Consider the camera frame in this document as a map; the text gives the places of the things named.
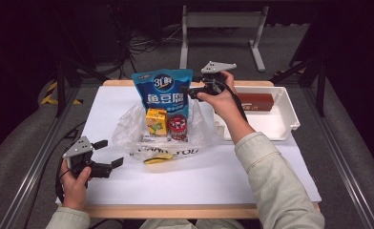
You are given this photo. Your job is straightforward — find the yellow black hazard tape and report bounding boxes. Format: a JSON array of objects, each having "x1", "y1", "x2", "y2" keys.
[{"x1": 40, "y1": 80, "x2": 84, "y2": 106}]

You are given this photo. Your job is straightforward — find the yellow juice carton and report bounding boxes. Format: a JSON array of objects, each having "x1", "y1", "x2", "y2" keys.
[{"x1": 145, "y1": 108, "x2": 169, "y2": 137}]

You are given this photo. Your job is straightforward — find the white plastic tray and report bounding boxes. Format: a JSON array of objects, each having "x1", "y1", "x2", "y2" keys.
[{"x1": 211, "y1": 85, "x2": 301, "y2": 141}]

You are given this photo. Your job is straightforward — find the hand-held gripper cable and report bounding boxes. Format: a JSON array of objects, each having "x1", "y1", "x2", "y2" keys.
[
  {"x1": 219, "y1": 80, "x2": 249, "y2": 123},
  {"x1": 54, "y1": 139, "x2": 81, "y2": 204}
]

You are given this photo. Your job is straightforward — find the left hand-held gripper cable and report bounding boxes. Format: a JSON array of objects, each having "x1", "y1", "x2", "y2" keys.
[{"x1": 54, "y1": 139, "x2": 81, "y2": 204}]

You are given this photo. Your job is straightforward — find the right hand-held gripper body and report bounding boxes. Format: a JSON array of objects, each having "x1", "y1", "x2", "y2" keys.
[{"x1": 200, "y1": 60, "x2": 238, "y2": 95}]

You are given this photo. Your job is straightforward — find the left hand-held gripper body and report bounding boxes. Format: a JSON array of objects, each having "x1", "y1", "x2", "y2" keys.
[{"x1": 62, "y1": 135, "x2": 114, "y2": 179}]

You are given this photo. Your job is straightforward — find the right hand-held gripper cable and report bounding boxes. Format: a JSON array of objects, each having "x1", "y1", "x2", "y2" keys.
[{"x1": 219, "y1": 80, "x2": 249, "y2": 123}]

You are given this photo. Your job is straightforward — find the person's lap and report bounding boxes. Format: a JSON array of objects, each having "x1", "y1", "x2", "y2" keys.
[{"x1": 140, "y1": 219, "x2": 250, "y2": 229}]

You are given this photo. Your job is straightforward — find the brown oblong box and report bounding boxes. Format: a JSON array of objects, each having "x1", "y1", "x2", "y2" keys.
[{"x1": 237, "y1": 93, "x2": 275, "y2": 113}]

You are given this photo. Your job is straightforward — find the black floor cable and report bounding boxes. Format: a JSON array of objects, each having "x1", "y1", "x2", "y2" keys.
[{"x1": 22, "y1": 120, "x2": 88, "y2": 229}]

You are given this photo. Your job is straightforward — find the white table mat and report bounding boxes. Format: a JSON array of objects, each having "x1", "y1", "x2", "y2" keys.
[{"x1": 54, "y1": 86, "x2": 322, "y2": 205}]

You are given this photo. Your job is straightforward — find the aluminium floor rail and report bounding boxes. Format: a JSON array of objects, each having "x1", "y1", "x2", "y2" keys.
[
  {"x1": 0, "y1": 87, "x2": 81, "y2": 229},
  {"x1": 302, "y1": 87, "x2": 374, "y2": 229}
]

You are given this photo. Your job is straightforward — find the red lidded can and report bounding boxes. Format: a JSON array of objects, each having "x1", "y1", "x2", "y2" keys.
[{"x1": 167, "y1": 114, "x2": 189, "y2": 141}]

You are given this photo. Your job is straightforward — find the wooden table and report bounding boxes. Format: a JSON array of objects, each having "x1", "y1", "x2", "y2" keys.
[{"x1": 56, "y1": 79, "x2": 322, "y2": 219}]

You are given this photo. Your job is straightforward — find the white metal stand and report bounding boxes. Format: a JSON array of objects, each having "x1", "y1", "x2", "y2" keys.
[{"x1": 178, "y1": 5, "x2": 270, "y2": 73}]

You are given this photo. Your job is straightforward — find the person's right hand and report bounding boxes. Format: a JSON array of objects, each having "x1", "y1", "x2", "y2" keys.
[{"x1": 196, "y1": 70, "x2": 252, "y2": 132}]

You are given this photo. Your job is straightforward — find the clear plastic bag smiley print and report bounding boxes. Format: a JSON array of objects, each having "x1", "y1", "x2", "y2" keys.
[{"x1": 112, "y1": 99, "x2": 213, "y2": 165}]

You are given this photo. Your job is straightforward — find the person's left hand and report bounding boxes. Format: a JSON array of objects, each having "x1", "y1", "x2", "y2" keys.
[{"x1": 59, "y1": 160, "x2": 94, "y2": 212}]

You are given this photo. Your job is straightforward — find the black metal stand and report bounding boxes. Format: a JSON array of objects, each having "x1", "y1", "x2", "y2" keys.
[
  {"x1": 54, "y1": 56, "x2": 110, "y2": 118},
  {"x1": 269, "y1": 56, "x2": 327, "y2": 118}
]

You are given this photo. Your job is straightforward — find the bundle of floor cables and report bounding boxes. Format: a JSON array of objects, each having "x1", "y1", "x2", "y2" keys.
[{"x1": 112, "y1": 6, "x2": 189, "y2": 79}]

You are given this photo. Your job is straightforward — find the blue snack packet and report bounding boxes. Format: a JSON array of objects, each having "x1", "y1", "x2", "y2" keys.
[{"x1": 131, "y1": 69, "x2": 194, "y2": 119}]

